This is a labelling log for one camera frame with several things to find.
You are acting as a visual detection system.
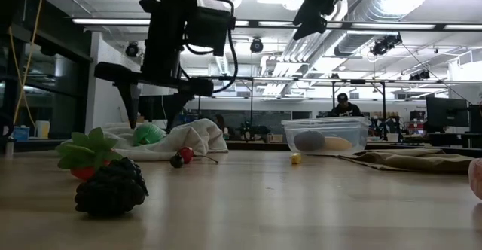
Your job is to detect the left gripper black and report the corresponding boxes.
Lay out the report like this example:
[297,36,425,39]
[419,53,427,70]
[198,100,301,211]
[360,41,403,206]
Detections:
[93,0,215,133]

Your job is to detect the green toy fruit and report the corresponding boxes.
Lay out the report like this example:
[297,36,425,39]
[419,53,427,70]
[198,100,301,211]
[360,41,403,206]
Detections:
[132,123,167,148]

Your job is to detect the red toy cherry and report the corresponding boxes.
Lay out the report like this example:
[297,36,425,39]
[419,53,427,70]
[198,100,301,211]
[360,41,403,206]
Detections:
[177,146,220,165]

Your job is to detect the red toy strawberry green leaves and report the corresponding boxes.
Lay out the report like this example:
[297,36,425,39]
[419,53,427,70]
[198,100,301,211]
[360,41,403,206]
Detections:
[55,126,124,182]

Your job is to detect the black toy blackberry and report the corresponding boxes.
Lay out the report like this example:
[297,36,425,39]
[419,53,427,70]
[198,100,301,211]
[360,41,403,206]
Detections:
[73,157,149,218]

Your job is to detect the brown toy kiwi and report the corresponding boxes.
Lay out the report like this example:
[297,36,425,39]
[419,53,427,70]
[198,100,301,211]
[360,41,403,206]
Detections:
[293,130,326,153]

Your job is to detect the pink toy fruit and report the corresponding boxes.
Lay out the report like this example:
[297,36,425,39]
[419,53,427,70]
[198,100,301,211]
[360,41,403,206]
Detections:
[467,157,482,200]

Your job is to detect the clear plastic tupperware container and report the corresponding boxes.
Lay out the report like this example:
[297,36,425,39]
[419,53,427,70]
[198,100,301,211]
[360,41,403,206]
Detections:
[280,115,372,156]

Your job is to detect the white checkered cloth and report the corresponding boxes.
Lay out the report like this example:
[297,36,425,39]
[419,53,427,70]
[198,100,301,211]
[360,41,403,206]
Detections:
[61,117,230,163]

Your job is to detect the overhead light bar beam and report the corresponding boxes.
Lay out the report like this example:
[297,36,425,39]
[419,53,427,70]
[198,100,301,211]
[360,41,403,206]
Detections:
[71,17,482,32]

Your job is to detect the person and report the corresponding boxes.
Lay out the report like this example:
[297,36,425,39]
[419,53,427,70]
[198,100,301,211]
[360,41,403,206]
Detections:
[330,92,365,118]

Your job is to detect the white bucket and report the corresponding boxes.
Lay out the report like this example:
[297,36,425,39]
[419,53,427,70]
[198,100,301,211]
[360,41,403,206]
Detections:
[35,120,51,139]

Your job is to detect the blue storage bin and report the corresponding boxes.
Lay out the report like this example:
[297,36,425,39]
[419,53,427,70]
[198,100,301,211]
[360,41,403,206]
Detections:
[12,125,31,142]

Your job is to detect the black computer monitor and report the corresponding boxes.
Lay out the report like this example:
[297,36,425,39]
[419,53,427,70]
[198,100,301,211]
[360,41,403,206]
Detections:
[426,96,470,129]

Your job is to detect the tan folded cloth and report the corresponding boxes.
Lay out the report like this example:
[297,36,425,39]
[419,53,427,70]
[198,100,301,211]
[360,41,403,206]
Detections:
[311,148,476,175]

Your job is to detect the round black overhead camera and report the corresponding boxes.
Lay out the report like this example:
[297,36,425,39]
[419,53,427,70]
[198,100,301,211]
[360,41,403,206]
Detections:
[249,37,265,54]

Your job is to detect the black ceiling-mounted camera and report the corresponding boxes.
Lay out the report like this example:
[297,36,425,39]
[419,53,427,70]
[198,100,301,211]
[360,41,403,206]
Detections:
[370,34,403,57]
[124,41,141,59]

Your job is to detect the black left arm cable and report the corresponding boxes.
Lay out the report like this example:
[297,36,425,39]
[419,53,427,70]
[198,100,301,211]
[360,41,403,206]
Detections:
[179,0,239,94]

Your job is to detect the background black rig frame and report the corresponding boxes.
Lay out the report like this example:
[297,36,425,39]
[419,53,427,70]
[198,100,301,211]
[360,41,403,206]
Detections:
[195,75,387,130]

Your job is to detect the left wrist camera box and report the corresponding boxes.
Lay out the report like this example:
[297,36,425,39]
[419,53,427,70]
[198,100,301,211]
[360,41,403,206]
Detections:
[185,6,237,58]

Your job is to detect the yellow cable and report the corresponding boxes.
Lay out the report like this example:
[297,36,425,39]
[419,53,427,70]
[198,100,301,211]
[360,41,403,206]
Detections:
[8,0,47,127]

